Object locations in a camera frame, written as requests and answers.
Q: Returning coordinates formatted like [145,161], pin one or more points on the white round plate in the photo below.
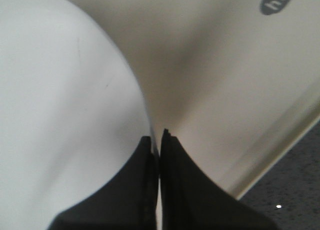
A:
[71,110]

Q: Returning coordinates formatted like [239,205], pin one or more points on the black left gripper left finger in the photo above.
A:
[127,201]

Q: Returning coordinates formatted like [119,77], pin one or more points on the cream rabbit serving tray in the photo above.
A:
[237,81]

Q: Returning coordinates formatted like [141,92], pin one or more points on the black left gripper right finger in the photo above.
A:
[190,200]

